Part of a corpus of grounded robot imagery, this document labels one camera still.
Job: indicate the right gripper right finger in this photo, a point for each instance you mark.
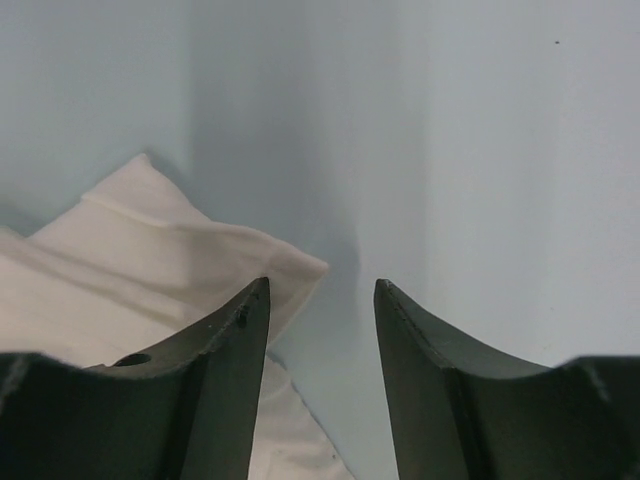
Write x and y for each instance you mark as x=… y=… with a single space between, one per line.
x=461 y=409

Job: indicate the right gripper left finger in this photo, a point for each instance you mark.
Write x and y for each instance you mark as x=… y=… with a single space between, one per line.
x=184 y=408

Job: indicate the white floral t-shirt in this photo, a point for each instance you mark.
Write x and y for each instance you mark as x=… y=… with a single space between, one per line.
x=133 y=263

